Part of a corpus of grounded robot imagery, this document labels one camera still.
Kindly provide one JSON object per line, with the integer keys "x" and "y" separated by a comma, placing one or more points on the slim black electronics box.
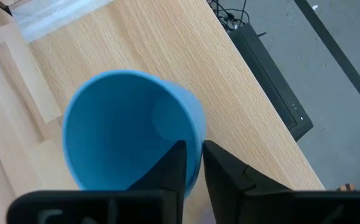
{"x": 270, "y": 77}

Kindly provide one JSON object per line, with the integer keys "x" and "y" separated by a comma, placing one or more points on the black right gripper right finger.
{"x": 229, "y": 193}

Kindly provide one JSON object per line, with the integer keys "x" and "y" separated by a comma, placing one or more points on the blue plastic cup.
{"x": 120, "y": 130}

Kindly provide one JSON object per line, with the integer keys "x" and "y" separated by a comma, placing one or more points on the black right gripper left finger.
{"x": 161, "y": 199}

